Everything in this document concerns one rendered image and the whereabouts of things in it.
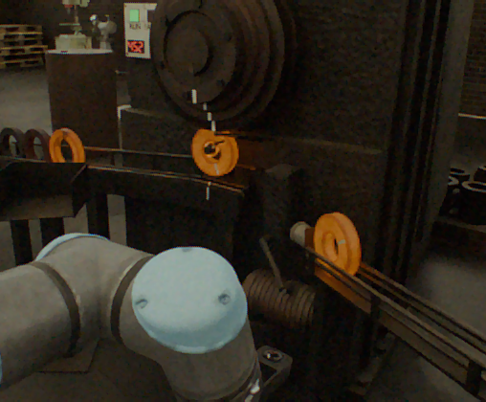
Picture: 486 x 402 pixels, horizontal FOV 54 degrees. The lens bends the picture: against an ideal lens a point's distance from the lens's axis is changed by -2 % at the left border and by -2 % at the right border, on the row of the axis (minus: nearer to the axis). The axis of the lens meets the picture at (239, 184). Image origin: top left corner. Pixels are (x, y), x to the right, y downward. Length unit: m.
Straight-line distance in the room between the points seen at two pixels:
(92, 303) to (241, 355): 0.14
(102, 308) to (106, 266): 0.04
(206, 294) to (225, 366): 0.07
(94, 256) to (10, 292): 0.09
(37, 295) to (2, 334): 0.04
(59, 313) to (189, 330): 0.11
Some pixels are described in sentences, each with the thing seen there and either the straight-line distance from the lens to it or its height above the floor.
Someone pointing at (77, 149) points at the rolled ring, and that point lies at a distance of 1.94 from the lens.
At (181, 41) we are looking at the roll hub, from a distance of 1.36.
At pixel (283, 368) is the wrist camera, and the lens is 0.62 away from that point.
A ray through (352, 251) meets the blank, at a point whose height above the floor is 0.73.
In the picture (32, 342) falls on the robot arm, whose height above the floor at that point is 0.97.
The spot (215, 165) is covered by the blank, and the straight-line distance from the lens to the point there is 1.48.
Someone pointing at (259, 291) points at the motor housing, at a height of 0.51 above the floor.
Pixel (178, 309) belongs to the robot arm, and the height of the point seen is 0.99.
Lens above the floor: 1.21
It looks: 20 degrees down
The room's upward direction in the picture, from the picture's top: 2 degrees clockwise
